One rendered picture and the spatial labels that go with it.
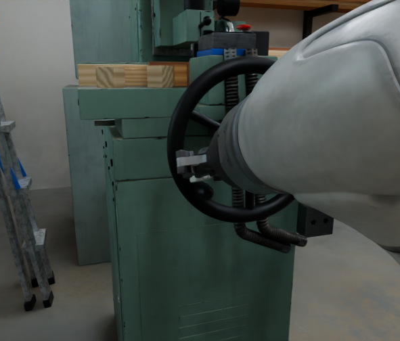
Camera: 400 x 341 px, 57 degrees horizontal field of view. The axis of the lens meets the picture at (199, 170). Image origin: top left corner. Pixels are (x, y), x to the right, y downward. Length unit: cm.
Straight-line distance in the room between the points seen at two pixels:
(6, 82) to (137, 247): 256
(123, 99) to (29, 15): 254
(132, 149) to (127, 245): 21
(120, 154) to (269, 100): 57
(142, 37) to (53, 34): 216
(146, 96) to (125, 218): 26
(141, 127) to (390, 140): 63
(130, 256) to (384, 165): 71
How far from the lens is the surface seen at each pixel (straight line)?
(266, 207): 67
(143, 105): 76
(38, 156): 329
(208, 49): 72
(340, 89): 17
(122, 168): 77
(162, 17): 103
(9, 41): 325
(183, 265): 88
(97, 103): 75
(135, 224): 81
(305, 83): 19
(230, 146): 29
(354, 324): 163
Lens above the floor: 92
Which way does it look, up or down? 14 degrees down
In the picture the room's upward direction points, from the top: straight up
